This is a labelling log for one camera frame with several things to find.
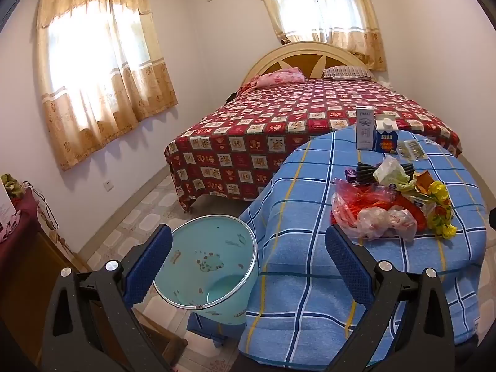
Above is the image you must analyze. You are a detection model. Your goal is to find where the strip of clear sachets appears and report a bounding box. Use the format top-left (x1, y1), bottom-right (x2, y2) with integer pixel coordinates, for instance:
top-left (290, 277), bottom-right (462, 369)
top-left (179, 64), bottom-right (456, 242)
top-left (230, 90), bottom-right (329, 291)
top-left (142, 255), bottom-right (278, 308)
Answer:
top-left (396, 139), bottom-right (429, 160)

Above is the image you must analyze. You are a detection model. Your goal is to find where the striped pillow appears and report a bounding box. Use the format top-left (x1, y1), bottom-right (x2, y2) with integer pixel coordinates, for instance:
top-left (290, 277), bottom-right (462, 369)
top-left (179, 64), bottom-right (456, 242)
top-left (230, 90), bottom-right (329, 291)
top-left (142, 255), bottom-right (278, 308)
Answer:
top-left (322, 66), bottom-right (376, 81)

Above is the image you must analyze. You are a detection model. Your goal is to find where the narrow beige curtain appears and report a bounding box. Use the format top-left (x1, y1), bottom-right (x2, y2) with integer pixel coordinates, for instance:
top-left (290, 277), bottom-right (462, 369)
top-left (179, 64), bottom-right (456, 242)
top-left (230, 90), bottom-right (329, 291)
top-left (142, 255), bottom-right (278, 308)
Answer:
top-left (252, 0), bottom-right (387, 71)

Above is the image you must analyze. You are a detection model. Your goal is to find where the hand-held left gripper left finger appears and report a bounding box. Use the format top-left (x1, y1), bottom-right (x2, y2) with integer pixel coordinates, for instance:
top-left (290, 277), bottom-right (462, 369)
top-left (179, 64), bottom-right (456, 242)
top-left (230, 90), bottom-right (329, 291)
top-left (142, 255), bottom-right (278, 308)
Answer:
top-left (41, 224), bottom-right (173, 372)

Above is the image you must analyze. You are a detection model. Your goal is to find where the red patterned bed blanket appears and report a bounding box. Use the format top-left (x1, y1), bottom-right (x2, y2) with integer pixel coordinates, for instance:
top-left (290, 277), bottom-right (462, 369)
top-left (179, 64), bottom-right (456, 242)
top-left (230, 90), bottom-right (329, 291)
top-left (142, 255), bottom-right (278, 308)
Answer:
top-left (165, 77), bottom-right (462, 213)

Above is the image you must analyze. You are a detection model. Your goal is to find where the blue plastic stool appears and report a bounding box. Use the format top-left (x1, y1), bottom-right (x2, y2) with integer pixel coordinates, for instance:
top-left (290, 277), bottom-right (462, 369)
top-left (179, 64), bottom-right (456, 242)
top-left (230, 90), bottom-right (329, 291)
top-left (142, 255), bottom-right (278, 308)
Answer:
top-left (187, 312), bottom-right (246, 347)

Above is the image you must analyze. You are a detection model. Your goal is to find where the pink spotted cloth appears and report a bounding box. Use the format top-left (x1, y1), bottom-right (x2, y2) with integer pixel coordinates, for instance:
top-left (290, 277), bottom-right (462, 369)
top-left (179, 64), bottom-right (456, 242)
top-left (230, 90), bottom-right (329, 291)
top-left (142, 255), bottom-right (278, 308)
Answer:
top-left (0, 211), bottom-right (22, 241)

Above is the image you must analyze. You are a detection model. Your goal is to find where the black cable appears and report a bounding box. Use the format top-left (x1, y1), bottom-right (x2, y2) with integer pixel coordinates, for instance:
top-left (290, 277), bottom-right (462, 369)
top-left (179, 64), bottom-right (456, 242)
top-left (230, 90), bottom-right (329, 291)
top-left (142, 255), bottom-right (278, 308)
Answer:
top-left (22, 181), bottom-right (60, 230)

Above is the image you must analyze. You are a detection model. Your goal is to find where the translucent red plastic bag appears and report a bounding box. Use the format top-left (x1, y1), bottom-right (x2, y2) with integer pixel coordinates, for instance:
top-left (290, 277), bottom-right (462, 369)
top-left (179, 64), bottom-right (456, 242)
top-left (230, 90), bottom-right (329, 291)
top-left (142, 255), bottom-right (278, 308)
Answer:
top-left (331, 178), bottom-right (396, 237)

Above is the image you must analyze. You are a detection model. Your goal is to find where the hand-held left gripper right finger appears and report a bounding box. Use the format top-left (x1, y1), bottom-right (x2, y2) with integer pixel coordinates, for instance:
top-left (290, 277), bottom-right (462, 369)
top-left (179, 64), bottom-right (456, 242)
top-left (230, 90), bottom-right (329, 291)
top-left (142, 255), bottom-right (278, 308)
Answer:
top-left (325, 225), bottom-right (456, 372)

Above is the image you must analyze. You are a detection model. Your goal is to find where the wooden cabinet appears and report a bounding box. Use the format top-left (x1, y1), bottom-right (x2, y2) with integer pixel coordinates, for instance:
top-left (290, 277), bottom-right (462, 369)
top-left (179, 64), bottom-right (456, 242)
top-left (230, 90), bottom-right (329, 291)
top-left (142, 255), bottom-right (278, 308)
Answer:
top-left (0, 197), bottom-right (188, 372)

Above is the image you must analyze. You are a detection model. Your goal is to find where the yellow flower wrapper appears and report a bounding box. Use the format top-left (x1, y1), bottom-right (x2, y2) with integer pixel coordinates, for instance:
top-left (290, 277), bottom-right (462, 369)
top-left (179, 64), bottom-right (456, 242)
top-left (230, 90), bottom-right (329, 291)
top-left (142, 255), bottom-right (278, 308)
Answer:
top-left (426, 180), bottom-right (458, 241)

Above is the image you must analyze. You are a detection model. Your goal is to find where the tall white box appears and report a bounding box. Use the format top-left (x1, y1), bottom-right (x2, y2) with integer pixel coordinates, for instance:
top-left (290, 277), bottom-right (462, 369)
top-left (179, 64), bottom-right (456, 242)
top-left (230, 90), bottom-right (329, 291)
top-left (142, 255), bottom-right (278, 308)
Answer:
top-left (356, 106), bottom-right (376, 152)

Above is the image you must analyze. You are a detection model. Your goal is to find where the blue plaid blanket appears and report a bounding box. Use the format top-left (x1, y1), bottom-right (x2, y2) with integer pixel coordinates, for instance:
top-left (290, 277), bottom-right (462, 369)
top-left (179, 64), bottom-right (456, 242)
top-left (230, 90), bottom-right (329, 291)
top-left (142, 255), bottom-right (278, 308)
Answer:
top-left (238, 128), bottom-right (487, 369)

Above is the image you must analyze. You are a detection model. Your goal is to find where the red wrapper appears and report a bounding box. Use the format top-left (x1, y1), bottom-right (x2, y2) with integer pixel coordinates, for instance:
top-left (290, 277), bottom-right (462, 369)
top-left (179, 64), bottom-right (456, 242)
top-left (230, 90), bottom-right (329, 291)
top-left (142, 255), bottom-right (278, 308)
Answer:
top-left (395, 194), bottom-right (427, 234)

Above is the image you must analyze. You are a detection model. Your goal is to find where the pink pillow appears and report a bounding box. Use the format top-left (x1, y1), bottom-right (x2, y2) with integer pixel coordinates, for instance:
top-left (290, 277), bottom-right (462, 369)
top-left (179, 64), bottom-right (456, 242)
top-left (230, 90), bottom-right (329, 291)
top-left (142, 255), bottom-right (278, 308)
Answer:
top-left (248, 67), bottom-right (307, 88)

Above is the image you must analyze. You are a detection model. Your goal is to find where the cream wooden headboard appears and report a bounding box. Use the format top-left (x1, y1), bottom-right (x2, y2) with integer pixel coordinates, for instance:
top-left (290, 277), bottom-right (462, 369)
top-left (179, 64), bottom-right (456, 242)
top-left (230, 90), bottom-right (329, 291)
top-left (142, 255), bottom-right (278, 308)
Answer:
top-left (240, 42), bottom-right (373, 86)

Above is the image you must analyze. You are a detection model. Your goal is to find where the blue and white carton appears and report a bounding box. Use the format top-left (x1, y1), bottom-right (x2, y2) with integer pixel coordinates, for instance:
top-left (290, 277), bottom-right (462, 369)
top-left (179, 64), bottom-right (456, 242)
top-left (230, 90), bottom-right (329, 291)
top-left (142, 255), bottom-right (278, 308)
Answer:
top-left (373, 118), bottom-right (400, 153)

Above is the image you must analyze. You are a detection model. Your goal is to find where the light blue trash bin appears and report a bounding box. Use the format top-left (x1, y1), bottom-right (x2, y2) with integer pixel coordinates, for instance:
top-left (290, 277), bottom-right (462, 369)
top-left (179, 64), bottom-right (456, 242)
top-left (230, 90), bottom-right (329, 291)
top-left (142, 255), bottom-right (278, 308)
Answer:
top-left (153, 214), bottom-right (259, 325)

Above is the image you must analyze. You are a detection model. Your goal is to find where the maroon cloth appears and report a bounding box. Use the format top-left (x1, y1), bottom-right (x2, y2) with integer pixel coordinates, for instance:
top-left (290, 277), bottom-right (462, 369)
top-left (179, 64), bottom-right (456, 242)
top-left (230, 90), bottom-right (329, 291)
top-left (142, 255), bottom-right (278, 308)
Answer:
top-left (0, 194), bottom-right (39, 241)

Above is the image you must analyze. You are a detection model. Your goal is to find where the black corrugated tray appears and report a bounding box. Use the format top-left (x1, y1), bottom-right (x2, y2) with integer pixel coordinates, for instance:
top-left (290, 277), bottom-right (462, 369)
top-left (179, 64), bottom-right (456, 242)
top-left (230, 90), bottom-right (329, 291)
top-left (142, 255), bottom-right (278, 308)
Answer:
top-left (356, 162), bottom-right (414, 184)

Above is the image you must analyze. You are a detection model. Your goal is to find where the wide beige curtain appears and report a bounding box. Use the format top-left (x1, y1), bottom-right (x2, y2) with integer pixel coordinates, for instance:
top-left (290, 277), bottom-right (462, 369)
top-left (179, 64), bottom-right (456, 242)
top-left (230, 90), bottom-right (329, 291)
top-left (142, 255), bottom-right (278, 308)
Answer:
top-left (37, 0), bottom-right (179, 171)

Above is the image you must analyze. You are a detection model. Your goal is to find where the green and white plastic bag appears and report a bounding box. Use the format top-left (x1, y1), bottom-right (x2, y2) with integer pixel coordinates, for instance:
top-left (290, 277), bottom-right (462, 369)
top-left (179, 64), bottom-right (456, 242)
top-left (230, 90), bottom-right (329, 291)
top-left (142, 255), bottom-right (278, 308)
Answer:
top-left (373, 154), bottom-right (412, 192)

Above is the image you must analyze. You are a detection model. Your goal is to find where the green plush cloth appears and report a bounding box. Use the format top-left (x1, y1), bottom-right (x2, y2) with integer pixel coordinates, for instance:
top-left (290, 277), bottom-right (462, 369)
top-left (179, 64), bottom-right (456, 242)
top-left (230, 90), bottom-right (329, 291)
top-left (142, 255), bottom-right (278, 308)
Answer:
top-left (0, 174), bottom-right (24, 200)

